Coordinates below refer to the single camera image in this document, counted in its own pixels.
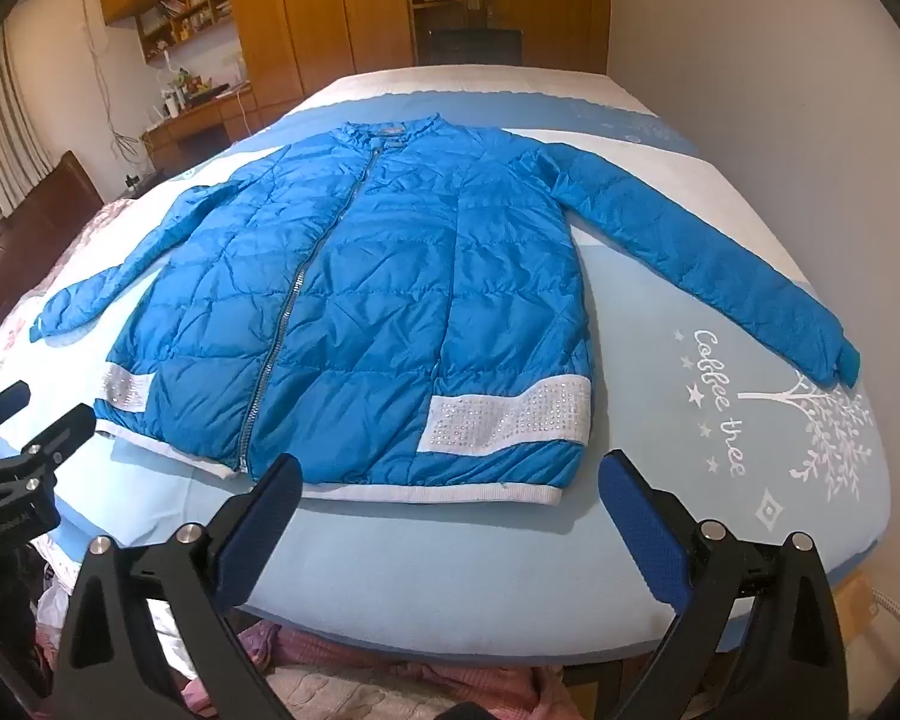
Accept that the bed with blue white sheet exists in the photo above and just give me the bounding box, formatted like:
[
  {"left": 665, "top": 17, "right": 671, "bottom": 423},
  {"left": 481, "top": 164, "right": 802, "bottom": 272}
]
[{"left": 0, "top": 64, "right": 893, "bottom": 665}]

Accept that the dark wooden headboard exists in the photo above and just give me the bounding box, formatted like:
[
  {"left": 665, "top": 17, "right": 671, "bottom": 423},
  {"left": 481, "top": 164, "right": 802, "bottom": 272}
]
[{"left": 0, "top": 150, "right": 106, "bottom": 368}]

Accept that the wooden wardrobe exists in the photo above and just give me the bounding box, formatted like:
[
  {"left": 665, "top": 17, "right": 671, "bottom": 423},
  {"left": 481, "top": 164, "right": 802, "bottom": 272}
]
[{"left": 97, "top": 0, "right": 616, "bottom": 143}]

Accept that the pink knitted blanket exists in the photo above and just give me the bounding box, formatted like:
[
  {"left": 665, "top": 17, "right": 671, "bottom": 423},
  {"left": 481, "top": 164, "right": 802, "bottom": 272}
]
[{"left": 34, "top": 585, "right": 571, "bottom": 720}]

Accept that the beige knitted cloth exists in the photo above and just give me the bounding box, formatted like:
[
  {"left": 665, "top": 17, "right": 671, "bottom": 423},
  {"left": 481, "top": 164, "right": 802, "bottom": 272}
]
[{"left": 262, "top": 664, "right": 467, "bottom": 720}]

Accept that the thin wall cable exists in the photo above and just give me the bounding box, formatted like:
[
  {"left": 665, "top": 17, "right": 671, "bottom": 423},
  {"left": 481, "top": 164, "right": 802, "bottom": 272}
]
[{"left": 79, "top": 0, "right": 145, "bottom": 166}]

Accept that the blue quilted jacket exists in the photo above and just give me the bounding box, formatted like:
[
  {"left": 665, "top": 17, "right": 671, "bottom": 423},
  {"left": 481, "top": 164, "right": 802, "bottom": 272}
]
[{"left": 30, "top": 114, "right": 863, "bottom": 512}]

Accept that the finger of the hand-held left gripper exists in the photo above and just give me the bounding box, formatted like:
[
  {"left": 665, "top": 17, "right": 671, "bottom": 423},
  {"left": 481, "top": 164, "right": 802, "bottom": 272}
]
[
  {"left": 0, "top": 403, "right": 97, "bottom": 490},
  {"left": 0, "top": 381, "right": 31, "bottom": 432}
]

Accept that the wooden wall bookshelf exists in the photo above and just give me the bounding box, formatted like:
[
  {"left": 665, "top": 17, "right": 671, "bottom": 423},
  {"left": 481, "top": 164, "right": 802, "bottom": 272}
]
[{"left": 135, "top": 0, "right": 235, "bottom": 65}]

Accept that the pink floral quilt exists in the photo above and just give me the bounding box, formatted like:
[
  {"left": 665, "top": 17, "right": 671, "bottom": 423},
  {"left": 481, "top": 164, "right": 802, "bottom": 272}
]
[{"left": 0, "top": 195, "right": 167, "bottom": 466}]

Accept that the white braided cord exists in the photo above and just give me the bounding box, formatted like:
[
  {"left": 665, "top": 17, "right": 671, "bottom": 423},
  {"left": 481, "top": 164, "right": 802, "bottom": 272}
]
[{"left": 866, "top": 585, "right": 900, "bottom": 640}]

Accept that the dark chair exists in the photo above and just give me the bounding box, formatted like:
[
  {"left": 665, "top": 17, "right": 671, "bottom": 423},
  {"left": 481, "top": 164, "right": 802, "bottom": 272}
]
[{"left": 418, "top": 28, "right": 524, "bottom": 68}]

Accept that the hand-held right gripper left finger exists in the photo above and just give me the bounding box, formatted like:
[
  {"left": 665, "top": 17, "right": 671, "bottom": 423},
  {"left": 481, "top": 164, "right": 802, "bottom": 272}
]
[{"left": 49, "top": 454, "right": 305, "bottom": 720}]

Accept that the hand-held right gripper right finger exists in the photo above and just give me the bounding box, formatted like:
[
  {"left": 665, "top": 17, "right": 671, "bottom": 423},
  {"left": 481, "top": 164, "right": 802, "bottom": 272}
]
[{"left": 598, "top": 450, "right": 850, "bottom": 720}]

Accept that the wooden desk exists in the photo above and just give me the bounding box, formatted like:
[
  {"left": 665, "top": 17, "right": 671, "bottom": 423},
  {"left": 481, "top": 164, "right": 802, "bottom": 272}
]
[{"left": 141, "top": 82, "right": 260, "bottom": 173}]

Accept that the striped curtain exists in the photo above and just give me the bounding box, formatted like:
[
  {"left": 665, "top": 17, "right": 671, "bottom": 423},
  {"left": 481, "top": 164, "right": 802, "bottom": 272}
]
[{"left": 0, "top": 15, "right": 55, "bottom": 203}]

